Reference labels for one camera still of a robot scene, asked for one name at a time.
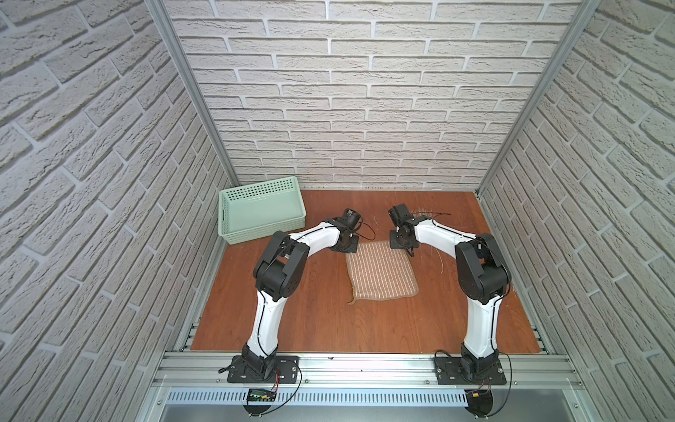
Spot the right black round controller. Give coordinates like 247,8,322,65
465,390,494,418

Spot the aluminium mounting rail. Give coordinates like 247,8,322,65
150,352,585,408

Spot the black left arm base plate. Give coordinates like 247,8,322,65
227,355,300,385

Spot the pink white striped dishcloth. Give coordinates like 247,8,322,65
346,241,419,304

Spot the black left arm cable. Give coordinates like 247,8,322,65
218,218,377,418

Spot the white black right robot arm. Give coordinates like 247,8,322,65
390,209,512,381

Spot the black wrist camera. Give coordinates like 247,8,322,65
388,204,414,229
341,209,362,231

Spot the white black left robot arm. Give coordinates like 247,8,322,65
242,209,361,378

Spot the mint green perforated plastic basket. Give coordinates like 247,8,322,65
218,176,306,244

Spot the left green circuit board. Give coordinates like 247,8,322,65
245,388,278,405

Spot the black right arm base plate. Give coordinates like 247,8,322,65
432,353,507,386

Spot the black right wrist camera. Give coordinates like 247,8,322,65
388,204,414,229

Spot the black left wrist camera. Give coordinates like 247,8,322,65
341,209,362,231

